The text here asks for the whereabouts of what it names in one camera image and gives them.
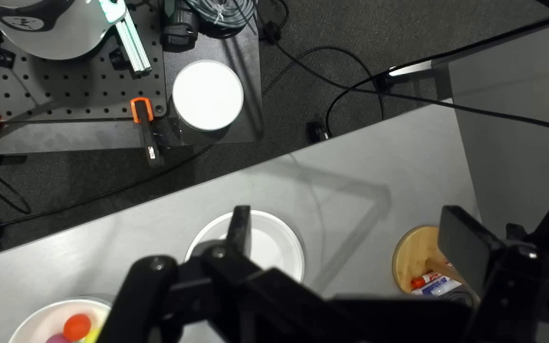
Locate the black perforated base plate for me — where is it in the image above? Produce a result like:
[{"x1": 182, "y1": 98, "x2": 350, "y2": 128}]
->
[{"x1": 0, "y1": 25, "x2": 167, "y2": 124}]

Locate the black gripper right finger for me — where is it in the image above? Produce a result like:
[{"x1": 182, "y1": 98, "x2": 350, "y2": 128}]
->
[{"x1": 438, "y1": 206, "x2": 549, "y2": 343}]

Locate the orange ball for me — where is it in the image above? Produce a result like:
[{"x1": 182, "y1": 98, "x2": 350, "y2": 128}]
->
[{"x1": 62, "y1": 315, "x2": 91, "y2": 341}]

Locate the white plastic plate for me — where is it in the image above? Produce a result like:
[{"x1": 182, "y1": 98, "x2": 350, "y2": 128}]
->
[{"x1": 184, "y1": 210, "x2": 306, "y2": 282}]

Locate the orange handled clamp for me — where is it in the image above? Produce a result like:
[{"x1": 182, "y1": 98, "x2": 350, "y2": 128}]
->
[{"x1": 129, "y1": 96, "x2": 153, "y2": 124}]

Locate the yellow ball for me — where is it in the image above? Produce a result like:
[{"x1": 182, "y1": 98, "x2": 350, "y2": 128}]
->
[{"x1": 83, "y1": 326, "x2": 100, "y2": 343}]

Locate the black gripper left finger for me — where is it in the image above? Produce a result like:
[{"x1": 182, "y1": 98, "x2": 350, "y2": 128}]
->
[{"x1": 96, "y1": 206, "x2": 325, "y2": 343}]

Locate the black cable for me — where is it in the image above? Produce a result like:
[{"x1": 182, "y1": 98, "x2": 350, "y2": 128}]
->
[{"x1": 256, "y1": 12, "x2": 549, "y2": 139}]

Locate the purple ball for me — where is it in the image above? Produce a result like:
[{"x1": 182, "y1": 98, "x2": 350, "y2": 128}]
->
[{"x1": 45, "y1": 334, "x2": 72, "y2": 343}]

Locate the white ceramic bowl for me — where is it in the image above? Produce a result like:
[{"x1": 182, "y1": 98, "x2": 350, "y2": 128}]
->
[{"x1": 7, "y1": 300, "x2": 110, "y2": 343}]

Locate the wooden mug tree stand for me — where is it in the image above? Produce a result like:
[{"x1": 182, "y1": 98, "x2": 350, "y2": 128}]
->
[{"x1": 392, "y1": 225, "x2": 462, "y2": 294}]

